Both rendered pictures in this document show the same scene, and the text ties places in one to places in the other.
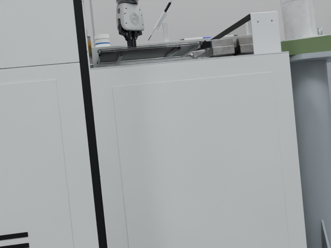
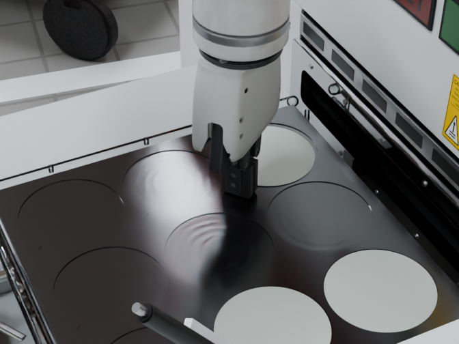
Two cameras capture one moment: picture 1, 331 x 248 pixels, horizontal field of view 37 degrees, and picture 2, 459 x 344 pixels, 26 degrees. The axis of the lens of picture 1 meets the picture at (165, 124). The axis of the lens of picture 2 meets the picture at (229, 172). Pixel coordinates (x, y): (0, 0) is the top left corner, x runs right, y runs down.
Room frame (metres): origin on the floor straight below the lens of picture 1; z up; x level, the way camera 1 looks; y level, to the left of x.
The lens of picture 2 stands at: (2.56, -0.14, 1.55)
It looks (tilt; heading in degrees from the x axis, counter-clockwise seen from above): 40 degrees down; 162
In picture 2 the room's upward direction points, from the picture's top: straight up
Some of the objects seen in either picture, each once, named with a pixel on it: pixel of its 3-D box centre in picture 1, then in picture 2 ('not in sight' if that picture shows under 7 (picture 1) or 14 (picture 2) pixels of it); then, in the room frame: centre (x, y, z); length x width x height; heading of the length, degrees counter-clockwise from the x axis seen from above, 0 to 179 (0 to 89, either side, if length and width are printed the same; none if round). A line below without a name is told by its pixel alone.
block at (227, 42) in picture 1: (221, 43); not in sight; (1.82, -0.23, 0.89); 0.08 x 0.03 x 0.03; 98
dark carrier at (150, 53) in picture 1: (145, 53); (219, 251); (1.92, 0.05, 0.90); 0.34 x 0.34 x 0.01; 8
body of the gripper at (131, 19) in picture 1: (128, 16); (240, 84); (1.85, 0.09, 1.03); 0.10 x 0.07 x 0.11; 136
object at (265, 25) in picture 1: (241, 45); not in sight; (1.91, -0.32, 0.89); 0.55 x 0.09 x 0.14; 8
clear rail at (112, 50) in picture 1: (150, 47); (144, 144); (1.74, 0.02, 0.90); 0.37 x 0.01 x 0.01; 98
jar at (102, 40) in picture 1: (102, 45); not in sight; (2.40, 0.26, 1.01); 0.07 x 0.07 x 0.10
